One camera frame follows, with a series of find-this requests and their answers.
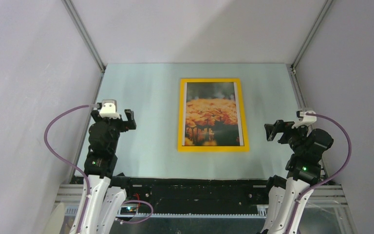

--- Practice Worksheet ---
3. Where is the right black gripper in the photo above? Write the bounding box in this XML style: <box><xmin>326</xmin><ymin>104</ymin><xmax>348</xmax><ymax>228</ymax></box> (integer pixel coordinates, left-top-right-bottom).
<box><xmin>264</xmin><ymin>119</ymin><xmax>309</xmax><ymax>154</ymax></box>

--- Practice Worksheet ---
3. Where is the yellow wooden picture frame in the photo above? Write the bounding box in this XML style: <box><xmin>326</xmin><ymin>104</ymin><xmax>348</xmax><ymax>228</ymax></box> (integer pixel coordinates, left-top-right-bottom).
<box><xmin>177</xmin><ymin>78</ymin><xmax>250</xmax><ymax>153</ymax></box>

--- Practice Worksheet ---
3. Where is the orange flower photo print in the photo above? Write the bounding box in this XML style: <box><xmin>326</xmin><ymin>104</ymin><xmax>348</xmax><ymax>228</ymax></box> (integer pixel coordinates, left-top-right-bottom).
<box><xmin>182</xmin><ymin>81</ymin><xmax>245</xmax><ymax>147</ymax></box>

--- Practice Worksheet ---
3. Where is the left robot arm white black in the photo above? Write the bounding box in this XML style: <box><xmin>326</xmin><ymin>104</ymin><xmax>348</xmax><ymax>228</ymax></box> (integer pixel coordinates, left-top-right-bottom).
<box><xmin>70</xmin><ymin>109</ymin><xmax>136</xmax><ymax>234</ymax></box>

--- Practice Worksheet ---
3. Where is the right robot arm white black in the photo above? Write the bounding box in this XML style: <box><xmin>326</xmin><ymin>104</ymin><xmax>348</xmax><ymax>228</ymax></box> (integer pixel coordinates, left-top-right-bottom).
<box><xmin>262</xmin><ymin>120</ymin><xmax>334</xmax><ymax>234</ymax></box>

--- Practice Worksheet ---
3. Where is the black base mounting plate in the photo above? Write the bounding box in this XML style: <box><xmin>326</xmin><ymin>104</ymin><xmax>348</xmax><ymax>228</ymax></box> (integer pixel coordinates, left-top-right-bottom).
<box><xmin>71</xmin><ymin>174</ymin><xmax>331</xmax><ymax>215</ymax></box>

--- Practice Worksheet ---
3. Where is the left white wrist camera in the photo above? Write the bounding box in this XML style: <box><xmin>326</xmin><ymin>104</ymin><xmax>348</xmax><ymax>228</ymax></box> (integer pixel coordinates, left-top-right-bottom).
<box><xmin>99</xmin><ymin>99</ymin><xmax>121</xmax><ymax>119</ymax></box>

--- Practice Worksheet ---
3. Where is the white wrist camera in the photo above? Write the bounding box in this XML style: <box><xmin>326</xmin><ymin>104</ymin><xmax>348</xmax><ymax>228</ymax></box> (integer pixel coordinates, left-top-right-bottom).
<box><xmin>292</xmin><ymin>110</ymin><xmax>317</xmax><ymax>129</ymax></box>
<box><xmin>99</xmin><ymin>99</ymin><xmax>121</xmax><ymax>119</ymax></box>

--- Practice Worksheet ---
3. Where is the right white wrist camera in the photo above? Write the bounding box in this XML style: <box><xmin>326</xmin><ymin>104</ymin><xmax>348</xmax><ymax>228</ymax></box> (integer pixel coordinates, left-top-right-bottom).
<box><xmin>292</xmin><ymin>110</ymin><xmax>317</xmax><ymax>129</ymax></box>

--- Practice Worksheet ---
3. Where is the aluminium extrusion rail front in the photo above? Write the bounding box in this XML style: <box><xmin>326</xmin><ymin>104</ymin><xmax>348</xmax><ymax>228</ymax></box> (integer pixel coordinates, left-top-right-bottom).
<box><xmin>54</xmin><ymin>184</ymin><xmax>348</xmax><ymax>217</ymax></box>

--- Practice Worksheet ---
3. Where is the right aluminium corner post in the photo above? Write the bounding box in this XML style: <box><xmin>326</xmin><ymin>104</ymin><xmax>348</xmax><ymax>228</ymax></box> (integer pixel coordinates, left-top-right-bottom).
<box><xmin>291</xmin><ymin>0</ymin><xmax>335</xmax><ymax>74</ymax></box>

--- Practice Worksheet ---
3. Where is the aluminium corner post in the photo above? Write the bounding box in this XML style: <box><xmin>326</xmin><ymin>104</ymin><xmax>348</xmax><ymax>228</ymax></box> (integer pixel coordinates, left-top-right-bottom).
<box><xmin>291</xmin><ymin>0</ymin><xmax>335</xmax><ymax>74</ymax></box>
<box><xmin>61</xmin><ymin>0</ymin><xmax>106</xmax><ymax>73</ymax></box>

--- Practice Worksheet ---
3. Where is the left aluminium corner post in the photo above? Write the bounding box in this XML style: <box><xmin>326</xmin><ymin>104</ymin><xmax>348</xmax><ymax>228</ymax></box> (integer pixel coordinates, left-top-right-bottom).
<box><xmin>61</xmin><ymin>0</ymin><xmax>106</xmax><ymax>73</ymax></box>

